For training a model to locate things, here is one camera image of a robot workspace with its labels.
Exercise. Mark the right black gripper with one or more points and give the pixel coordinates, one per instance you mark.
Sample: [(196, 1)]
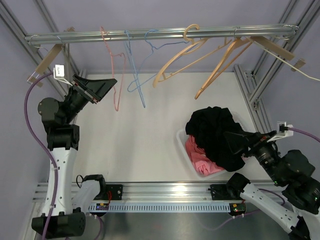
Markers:
[(236, 141)]

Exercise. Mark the black garment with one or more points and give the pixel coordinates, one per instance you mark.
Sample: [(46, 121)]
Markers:
[(207, 125)]

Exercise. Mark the light pink t shirt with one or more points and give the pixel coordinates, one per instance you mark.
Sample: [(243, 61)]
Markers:
[(205, 167)]

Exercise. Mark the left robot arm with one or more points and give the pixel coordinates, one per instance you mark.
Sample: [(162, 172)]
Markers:
[(64, 215)]

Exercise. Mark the blue wire hanger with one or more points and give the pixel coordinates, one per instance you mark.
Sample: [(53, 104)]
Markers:
[(154, 48), (132, 62)]

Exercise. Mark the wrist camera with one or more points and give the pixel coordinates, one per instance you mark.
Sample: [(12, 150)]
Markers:
[(59, 74), (282, 131)]

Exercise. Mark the pink wire hanger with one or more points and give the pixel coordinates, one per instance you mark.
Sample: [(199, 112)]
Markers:
[(117, 94)]

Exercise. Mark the pale flat wooden hanger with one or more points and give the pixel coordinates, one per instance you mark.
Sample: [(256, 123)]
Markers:
[(279, 53)]

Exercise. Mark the white cable duct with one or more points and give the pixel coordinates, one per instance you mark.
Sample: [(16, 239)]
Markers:
[(202, 207)]

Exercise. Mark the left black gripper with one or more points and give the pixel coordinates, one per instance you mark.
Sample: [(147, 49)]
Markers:
[(95, 90)]

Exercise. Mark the dark pink t shirt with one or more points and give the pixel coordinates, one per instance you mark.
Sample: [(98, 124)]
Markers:
[(195, 153)]

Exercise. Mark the front aluminium rail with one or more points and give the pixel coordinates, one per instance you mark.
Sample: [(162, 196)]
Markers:
[(163, 192)]

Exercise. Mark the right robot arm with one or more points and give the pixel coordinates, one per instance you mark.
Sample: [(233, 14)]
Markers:
[(292, 171)]

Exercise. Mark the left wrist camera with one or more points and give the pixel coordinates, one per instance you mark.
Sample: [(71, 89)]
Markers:
[(59, 74)]

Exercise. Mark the left pale wooden hanger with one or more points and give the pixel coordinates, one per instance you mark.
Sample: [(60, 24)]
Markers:
[(50, 57)]

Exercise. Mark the white plastic basket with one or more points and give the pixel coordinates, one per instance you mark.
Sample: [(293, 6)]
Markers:
[(181, 138)]

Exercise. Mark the orange wooden hanger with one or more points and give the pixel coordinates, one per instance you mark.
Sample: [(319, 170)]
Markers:
[(221, 67)]

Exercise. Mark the aluminium hanging rail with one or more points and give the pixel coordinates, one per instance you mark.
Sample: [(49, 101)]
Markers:
[(72, 37)]

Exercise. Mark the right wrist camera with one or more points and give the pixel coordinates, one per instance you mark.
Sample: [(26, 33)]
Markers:
[(282, 131)]

